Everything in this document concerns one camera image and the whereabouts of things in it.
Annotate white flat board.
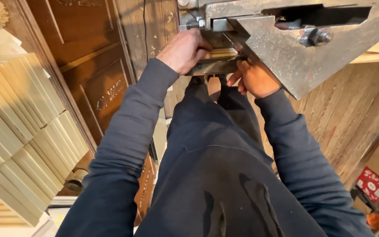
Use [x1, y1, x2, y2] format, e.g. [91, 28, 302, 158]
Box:
[0, 197, 70, 237]

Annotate person's left hand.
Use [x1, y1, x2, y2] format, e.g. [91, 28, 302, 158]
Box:
[156, 28, 214, 75]

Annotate thin black cable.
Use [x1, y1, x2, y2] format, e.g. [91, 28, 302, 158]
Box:
[142, 0, 149, 62]

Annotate red patterned box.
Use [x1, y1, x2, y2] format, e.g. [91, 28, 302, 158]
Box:
[355, 167, 379, 203]

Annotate large hex bolt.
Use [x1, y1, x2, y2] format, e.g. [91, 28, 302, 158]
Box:
[299, 26, 334, 47]

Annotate stack of pale wooden slats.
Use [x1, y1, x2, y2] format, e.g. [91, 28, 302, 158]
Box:
[0, 53, 90, 228]

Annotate pale grooved wooden strip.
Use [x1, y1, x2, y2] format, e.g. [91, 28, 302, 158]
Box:
[209, 48, 239, 60]

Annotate orange object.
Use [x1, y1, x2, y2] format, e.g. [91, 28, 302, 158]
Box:
[366, 212, 379, 230]

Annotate person's right hand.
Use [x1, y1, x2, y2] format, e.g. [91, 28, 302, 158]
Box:
[227, 59, 281, 99]

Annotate grey metal woodworking machine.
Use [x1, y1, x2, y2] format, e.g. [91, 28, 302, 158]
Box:
[177, 0, 379, 101]

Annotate brown round pipe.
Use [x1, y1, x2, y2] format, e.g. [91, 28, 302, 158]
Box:
[64, 168, 90, 193]

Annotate dark carved wooden door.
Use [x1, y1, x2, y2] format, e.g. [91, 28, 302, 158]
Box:
[1, 0, 160, 228]

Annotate small hex bolt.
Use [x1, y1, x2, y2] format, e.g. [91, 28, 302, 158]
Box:
[186, 17, 206, 31]

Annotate white sheet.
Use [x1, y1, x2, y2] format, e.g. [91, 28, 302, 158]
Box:
[0, 28, 28, 56]

